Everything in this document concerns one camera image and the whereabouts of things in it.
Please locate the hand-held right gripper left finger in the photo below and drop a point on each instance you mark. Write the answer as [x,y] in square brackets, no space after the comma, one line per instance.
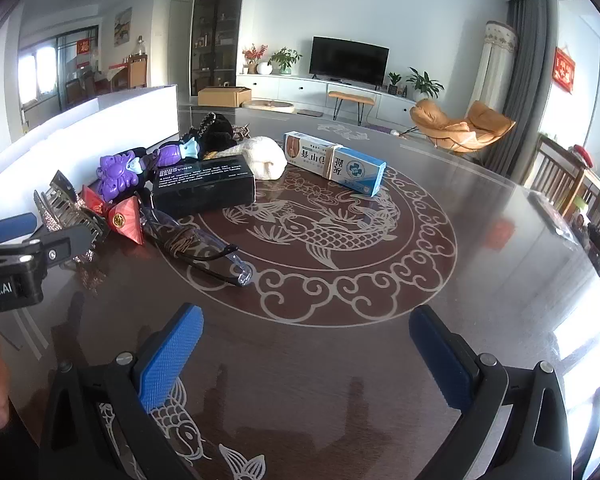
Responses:
[172,355]

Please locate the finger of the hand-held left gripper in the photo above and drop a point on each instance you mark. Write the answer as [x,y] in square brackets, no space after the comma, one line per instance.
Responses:
[55,252]
[12,226]

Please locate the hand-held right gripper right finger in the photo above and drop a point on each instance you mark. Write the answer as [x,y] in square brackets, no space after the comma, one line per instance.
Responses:
[442,360]

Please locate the silver rhinestone hair claw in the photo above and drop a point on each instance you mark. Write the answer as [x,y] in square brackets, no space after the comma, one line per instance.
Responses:
[60,200]

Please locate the purple toy figure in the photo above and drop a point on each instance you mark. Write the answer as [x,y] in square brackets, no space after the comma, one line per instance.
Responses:
[115,175]
[172,152]

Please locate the black printed box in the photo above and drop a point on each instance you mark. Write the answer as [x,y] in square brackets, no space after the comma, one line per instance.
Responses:
[205,190]

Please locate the dark patterned glass desktop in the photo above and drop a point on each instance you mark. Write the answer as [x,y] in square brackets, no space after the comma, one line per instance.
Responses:
[480,260]

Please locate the red triangular ornament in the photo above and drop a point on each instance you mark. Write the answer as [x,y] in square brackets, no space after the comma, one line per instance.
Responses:
[125,220]

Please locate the clear safety glasses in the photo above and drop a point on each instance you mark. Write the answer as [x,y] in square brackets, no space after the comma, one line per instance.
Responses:
[237,267]

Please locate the large white box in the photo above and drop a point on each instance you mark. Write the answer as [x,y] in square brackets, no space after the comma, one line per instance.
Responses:
[80,130]

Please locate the plastic bag with black item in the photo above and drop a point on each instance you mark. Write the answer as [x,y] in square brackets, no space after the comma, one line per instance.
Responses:
[555,215]

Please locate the red door ornament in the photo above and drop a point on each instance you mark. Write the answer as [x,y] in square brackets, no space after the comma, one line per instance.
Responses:
[83,47]

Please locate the wooden side cabinet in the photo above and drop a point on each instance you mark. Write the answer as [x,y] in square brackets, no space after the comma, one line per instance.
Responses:
[137,72]

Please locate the black knit glove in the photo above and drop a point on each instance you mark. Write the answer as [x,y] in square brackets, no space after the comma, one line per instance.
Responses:
[220,132]

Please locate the blue and white carton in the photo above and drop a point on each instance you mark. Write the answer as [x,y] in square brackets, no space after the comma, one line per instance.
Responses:
[362,170]

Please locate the wooden dining chair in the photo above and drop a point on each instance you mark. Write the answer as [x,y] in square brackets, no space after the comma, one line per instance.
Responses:
[555,175]

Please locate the white folded towel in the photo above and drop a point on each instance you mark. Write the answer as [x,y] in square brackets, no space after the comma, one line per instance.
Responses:
[265,157]

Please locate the cardboard box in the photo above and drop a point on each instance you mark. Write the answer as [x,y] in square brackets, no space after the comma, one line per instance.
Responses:
[224,96]

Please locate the orange leather lounge chair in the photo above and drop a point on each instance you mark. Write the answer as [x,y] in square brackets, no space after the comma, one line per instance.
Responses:
[432,120]

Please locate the beige medicine box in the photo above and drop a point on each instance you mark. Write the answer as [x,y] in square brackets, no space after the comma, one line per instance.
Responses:
[305,152]

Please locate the round beige tray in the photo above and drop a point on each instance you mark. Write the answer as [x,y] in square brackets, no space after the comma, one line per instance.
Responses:
[270,106]

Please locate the large potted plant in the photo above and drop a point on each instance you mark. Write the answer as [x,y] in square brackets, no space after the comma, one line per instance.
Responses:
[422,85]

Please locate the orange cushioned bench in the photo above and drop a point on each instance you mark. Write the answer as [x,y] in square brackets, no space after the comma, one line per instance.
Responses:
[352,96]

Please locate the white round vase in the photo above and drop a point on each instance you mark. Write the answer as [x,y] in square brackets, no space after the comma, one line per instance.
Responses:
[264,67]

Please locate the dark glass display cabinet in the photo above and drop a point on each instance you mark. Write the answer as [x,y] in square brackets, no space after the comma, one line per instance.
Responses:
[217,25]

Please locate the red flower arrangement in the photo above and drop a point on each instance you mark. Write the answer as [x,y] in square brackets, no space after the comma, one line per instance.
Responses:
[254,55]

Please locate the small potted plant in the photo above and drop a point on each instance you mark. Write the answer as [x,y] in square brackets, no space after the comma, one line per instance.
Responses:
[394,82]

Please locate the grey curtain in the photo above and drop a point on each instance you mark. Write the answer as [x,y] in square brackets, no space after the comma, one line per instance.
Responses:
[522,80]

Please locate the white television cabinet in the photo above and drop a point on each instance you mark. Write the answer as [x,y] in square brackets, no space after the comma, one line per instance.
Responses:
[300,90]

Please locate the green leafy potted plant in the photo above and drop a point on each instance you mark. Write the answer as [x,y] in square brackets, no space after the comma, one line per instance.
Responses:
[285,59]

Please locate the covered standing air conditioner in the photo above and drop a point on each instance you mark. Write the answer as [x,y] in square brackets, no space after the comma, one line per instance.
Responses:
[492,60]

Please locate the black television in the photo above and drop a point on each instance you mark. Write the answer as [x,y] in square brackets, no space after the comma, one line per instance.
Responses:
[349,62]

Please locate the framed wall painting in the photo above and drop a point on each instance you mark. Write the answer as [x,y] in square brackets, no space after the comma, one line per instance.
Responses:
[122,26]

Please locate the red wall hanging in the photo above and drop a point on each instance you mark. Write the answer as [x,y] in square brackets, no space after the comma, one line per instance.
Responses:
[564,69]

